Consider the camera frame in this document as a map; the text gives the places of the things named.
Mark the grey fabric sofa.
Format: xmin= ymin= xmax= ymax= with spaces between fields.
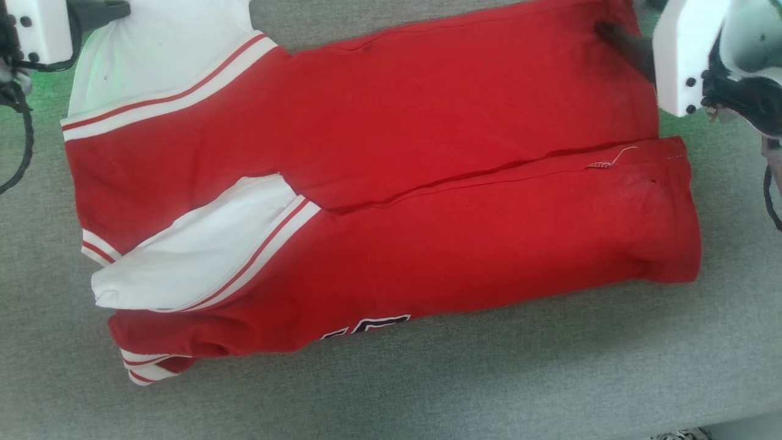
xmin=0 ymin=0 xmax=782 ymax=440

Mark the red and white jersey shirt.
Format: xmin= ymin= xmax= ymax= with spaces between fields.
xmin=60 ymin=0 xmax=702 ymax=387

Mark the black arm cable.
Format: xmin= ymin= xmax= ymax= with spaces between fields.
xmin=0 ymin=104 xmax=35 ymax=196
xmin=762 ymin=137 xmax=782 ymax=233

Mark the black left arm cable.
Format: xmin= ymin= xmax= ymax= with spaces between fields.
xmin=0 ymin=104 xmax=35 ymax=196

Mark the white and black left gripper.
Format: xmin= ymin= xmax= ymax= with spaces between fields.
xmin=5 ymin=0 xmax=131 ymax=65

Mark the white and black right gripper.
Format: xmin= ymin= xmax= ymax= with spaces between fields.
xmin=596 ymin=0 xmax=782 ymax=134

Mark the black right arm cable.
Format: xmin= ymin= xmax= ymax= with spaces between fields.
xmin=762 ymin=137 xmax=782 ymax=233

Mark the dark speckled object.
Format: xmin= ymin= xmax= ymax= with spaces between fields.
xmin=649 ymin=427 xmax=714 ymax=440

